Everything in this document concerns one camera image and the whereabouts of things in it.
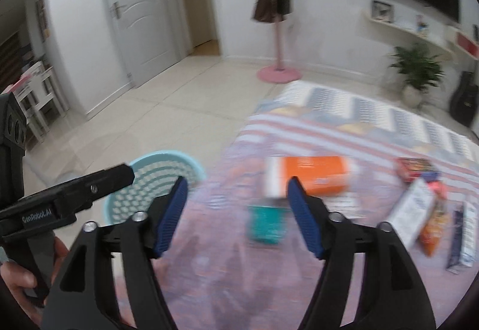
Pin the black guitar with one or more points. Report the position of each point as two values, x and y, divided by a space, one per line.
466 101

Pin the white long packet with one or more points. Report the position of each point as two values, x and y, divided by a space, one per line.
409 210

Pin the orange and white box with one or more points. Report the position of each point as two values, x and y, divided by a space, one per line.
322 172

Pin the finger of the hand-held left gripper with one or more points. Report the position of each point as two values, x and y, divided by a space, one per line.
104 180

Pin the person's left hand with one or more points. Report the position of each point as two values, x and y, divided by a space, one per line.
13 285

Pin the pink coat rack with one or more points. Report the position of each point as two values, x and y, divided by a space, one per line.
278 53

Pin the pink dining table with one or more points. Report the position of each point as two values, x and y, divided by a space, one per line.
18 85

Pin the grey striped white cloth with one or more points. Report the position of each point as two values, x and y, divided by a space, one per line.
374 105

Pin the teal box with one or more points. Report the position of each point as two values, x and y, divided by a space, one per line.
265 225

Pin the dark blue slim packet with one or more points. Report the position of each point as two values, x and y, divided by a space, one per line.
454 240

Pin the orange snack packet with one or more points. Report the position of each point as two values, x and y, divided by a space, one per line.
430 236

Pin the small pink red packet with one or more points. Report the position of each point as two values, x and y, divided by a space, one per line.
438 189

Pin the white door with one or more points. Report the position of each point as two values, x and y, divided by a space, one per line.
138 15

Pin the white curved wall shelf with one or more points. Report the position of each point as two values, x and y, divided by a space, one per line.
404 30

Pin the black handbag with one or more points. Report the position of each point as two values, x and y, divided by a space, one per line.
285 2

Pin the pink floral printed blanket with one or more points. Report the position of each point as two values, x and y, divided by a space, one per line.
232 270

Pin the potted green plant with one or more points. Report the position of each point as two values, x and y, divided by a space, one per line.
417 68

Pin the light blue plastic basket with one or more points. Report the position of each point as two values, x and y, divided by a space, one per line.
157 172

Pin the framed wall pictures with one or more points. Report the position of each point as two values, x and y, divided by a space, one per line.
43 15

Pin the red and white wall box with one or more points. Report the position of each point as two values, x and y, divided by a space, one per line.
466 41

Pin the black picture frame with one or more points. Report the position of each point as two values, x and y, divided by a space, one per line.
382 11

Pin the small shelf figurine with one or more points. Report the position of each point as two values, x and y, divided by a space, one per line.
422 25

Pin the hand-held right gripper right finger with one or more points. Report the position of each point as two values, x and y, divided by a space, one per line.
303 217

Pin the white and blue box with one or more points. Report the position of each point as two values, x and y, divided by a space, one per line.
468 236

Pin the white dining chair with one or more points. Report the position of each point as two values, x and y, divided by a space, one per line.
45 98

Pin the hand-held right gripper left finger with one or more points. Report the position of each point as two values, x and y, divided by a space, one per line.
172 217

